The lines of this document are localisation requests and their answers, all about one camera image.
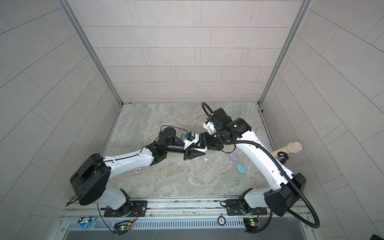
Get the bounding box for aluminium corner frame post right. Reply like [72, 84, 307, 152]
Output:
[258, 0, 314, 105]

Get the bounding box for white earbud charging case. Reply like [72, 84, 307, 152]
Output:
[195, 144, 208, 152]

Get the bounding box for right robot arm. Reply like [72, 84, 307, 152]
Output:
[202, 103, 307, 217]

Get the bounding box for left green circuit board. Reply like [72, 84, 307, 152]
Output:
[114, 220, 133, 235]

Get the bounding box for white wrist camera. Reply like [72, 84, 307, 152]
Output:
[182, 132, 199, 150]
[203, 120, 216, 135]

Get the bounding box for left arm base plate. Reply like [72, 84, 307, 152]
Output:
[102, 201, 148, 218]

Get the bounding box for aluminium corner frame post left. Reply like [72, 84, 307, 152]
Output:
[58, 0, 124, 106]

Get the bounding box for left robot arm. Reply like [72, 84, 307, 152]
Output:
[68, 126, 212, 215]

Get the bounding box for purple earbud charging case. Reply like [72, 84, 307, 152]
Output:
[229, 153, 239, 162]

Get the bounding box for light blue earbud charging case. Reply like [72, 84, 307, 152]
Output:
[237, 164, 247, 174]

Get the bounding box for right green circuit board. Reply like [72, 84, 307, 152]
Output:
[243, 218, 261, 234]

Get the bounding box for black round stand base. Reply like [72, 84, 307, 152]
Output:
[277, 152, 290, 165]

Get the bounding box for beige wooden handle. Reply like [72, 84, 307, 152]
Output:
[272, 142, 303, 158]

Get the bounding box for green circuit board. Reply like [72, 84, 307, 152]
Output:
[114, 220, 133, 235]
[243, 218, 261, 234]

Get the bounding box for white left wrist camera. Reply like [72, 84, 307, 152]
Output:
[182, 132, 199, 150]

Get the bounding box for black corrugated cable conduit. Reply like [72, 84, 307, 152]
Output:
[201, 102, 321, 229]

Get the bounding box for aluminium corner frame post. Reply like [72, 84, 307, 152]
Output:
[58, 0, 124, 106]
[258, 0, 314, 105]

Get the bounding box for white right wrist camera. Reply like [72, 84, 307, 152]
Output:
[203, 120, 216, 135]

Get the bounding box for small round speaker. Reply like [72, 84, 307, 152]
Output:
[218, 216, 227, 226]

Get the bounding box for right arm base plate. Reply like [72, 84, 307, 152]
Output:
[220, 199, 268, 216]

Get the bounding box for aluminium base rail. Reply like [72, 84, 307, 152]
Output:
[58, 196, 311, 221]

